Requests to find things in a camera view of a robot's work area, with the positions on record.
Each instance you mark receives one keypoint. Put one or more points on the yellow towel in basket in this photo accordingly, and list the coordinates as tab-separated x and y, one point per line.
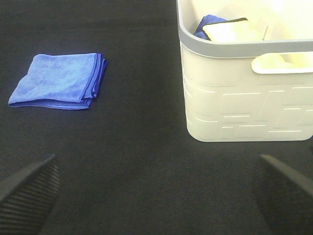
234	31

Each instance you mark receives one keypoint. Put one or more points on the black table cloth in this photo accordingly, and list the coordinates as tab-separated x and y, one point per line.
128	166

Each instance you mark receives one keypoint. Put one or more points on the blue towel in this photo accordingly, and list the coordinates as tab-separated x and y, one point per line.
67	82
207	20

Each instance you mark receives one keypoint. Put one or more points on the blue towel in basket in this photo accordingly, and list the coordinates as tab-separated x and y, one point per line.
207	20

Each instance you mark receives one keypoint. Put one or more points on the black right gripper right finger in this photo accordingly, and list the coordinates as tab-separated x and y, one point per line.
284	197

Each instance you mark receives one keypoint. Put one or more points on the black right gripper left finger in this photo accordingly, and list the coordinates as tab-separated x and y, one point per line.
28	196

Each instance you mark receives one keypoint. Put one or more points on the white plastic basket grey rim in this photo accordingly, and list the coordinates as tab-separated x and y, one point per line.
250	91

